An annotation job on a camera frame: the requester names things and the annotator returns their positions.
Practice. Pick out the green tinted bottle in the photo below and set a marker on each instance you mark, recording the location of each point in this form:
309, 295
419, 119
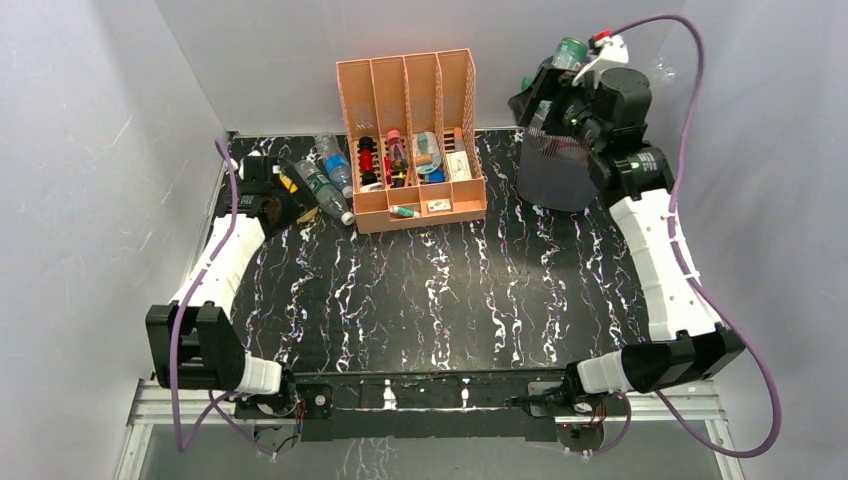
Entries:
570, 56

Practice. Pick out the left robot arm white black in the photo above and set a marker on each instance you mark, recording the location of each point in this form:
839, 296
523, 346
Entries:
192, 340

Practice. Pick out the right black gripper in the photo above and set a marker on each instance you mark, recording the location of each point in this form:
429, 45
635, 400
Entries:
522, 103

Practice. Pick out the white carton box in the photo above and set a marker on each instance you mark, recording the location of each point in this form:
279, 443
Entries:
458, 166

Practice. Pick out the clear bottle blue label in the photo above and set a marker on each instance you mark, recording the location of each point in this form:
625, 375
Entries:
336, 163

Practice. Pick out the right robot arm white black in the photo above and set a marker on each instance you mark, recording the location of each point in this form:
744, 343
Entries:
688, 341

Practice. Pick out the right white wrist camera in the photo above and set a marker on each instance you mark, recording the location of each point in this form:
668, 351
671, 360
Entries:
609, 51

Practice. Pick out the grey mesh waste bin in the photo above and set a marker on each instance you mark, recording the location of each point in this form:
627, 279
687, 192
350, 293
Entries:
553, 171

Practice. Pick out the clear bottle dark green label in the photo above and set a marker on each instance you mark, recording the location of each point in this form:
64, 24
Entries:
330, 200

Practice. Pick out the green white tube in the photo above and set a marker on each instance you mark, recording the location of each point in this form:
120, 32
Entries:
404, 212

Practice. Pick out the pink cap small bottle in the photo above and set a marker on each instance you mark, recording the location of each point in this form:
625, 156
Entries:
398, 164

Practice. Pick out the small white box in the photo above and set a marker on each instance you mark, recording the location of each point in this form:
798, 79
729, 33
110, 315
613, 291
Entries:
439, 205

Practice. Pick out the red black dumbbell toy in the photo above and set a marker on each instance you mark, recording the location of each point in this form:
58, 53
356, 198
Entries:
365, 148

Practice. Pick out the peach desk organizer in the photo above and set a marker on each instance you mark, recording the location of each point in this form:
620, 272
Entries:
412, 93

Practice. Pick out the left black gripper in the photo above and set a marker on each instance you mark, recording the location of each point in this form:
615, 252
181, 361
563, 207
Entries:
300, 202

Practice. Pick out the yellow juice bottle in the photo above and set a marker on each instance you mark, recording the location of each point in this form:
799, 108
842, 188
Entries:
307, 204

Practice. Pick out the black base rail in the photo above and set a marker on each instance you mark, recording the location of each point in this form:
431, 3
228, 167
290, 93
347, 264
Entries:
430, 397

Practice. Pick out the blue round object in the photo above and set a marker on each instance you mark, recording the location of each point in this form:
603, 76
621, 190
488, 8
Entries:
434, 177

